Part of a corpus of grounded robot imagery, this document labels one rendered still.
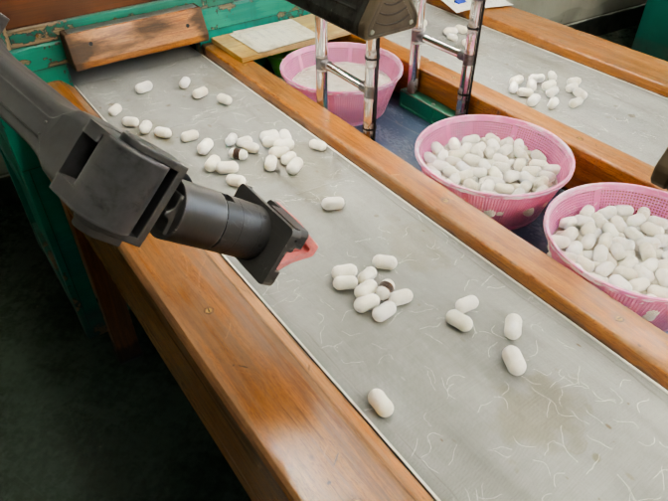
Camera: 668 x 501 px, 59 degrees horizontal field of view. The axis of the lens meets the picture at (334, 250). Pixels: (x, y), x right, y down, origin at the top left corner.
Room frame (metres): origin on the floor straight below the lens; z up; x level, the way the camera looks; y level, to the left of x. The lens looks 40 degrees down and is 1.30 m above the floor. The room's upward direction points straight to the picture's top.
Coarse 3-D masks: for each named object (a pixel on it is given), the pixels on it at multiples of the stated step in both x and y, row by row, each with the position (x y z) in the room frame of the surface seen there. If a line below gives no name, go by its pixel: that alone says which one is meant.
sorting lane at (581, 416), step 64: (192, 64) 1.32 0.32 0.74; (128, 128) 1.02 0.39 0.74; (192, 128) 1.02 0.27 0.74; (256, 128) 1.02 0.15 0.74; (256, 192) 0.80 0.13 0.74; (320, 192) 0.80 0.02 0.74; (384, 192) 0.80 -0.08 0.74; (320, 256) 0.64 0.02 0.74; (448, 256) 0.64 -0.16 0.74; (320, 320) 0.52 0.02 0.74; (384, 384) 0.42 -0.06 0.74; (448, 384) 0.42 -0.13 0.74; (512, 384) 0.42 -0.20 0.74; (576, 384) 0.42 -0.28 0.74; (640, 384) 0.42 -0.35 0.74; (448, 448) 0.34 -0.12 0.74; (512, 448) 0.34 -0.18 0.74; (576, 448) 0.34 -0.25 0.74; (640, 448) 0.34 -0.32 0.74
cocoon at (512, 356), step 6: (504, 348) 0.46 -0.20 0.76; (510, 348) 0.45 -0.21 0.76; (516, 348) 0.46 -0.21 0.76; (504, 354) 0.45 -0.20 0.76; (510, 354) 0.45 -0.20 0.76; (516, 354) 0.45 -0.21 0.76; (504, 360) 0.45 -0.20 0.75; (510, 360) 0.44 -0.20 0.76; (516, 360) 0.44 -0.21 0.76; (522, 360) 0.44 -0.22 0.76; (510, 366) 0.43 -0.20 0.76; (516, 366) 0.43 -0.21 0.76; (522, 366) 0.43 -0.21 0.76; (510, 372) 0.43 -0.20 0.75; (516, 372) 0.43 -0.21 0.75; (522, 372) 0.43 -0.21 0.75
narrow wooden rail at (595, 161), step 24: (384, 48) 1.35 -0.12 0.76; (408, 72) 1.27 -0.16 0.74; (432, 72) 1.22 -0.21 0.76; (432, 96) 1.20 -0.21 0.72; (456, 96) 1.14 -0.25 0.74; (480, 96) 1.10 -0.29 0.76; (504, 96) 1.10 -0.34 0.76; (528, 120) 1.00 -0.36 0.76; (552, 120) 1.00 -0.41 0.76; (528, 144) 0.98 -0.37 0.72; (576, 144) 0.91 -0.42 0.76; (600, 144) 0.91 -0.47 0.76; (576, 168) 0.90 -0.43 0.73; (600, 168) 0.86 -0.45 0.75; (624, 168) 0.84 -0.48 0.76; (648, 168) 0.84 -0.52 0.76
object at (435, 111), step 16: (416, 0) 1.22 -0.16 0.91; (480, 0) 1.10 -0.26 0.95; (480, 16) 1.10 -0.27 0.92; (416, 32) 1.22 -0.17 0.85; (480, 32) 1.09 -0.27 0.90; (416, 48) 1.22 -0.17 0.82; (448, 48) 1.15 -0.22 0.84; (416, 64) 1.22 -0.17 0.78; (464, 64) 1.10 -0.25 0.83; (416, 80) 1.22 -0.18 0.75; (464, 80) 1.10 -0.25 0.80; (400, 96) 1.24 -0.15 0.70; (416, 96) 1.20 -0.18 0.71; (464, 96) 1.10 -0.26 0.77; (416, 112) 1.20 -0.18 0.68; (432, 112) 1.16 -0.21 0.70; (448, 112) 1.13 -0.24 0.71; (464, 112) 1.10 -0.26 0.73
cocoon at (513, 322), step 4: (508, 316) 0.51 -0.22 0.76; (512, 316) 0.51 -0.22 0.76; (516, 316) 0.51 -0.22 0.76; (508, 320) 0.50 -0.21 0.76; (512, 320) 0.50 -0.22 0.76; (516, 320) 0.50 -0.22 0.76; (520, 320) 0.50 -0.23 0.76; (508, 324) 0.50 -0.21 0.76; (512, 324) 0.49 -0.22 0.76; (516, 324) 0.49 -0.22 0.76; (520, 324) 0.50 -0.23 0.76; (504, 328) 0.49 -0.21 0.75; (508, 328) 0.49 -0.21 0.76; (512, 328) 0.49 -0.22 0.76; (516, 328) 0.49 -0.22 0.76; (520, 328) 0.49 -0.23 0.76; (504, 332) 0.49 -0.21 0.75; (508, 332) 0.49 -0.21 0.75; (512, 332) 0.48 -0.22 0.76; (516, 332) 0.48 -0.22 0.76; (520, 332) 0.49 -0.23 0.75; (508, 336) 0.48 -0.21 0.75; (512, 336) 0.48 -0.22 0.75; (516, 336) 0.48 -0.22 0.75
